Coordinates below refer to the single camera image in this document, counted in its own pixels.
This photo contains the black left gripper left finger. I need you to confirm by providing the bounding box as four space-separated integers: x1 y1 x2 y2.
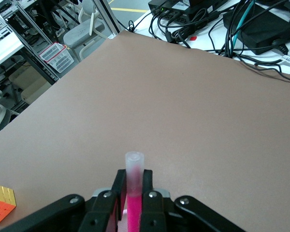
0 169 128 232

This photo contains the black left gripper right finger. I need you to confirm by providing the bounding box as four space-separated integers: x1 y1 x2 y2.
140 170 247 232

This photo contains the pink marker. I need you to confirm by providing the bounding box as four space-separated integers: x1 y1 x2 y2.
125 151 145 232

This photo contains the colourful puzzle cube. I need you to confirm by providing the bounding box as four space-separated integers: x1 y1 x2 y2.
0 183 16 227

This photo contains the brown table mat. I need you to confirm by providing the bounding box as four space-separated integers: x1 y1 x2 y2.
0 30 290 232

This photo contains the beige box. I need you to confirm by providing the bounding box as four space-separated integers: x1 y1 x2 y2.
8 65 56 107

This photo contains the white basket red rim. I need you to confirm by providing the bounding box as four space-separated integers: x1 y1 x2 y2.
38 41 75 74

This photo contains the grey padded chair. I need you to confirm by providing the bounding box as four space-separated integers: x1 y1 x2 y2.
62 0 106 62

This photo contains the white side table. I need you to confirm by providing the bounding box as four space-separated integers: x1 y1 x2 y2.
0 4 25 73

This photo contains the black electronics box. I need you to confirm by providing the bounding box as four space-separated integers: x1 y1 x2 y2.
147 0 232 26

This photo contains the black power brick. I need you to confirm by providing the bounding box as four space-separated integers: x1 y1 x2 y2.
223 2 290 56

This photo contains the aluminium frame post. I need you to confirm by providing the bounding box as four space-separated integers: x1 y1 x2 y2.
93 0 123 39

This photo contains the black cable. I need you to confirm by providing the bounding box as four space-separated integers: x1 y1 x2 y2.
148 7 232 53

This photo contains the teal cable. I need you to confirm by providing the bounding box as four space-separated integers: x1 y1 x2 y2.
232 0 256 58

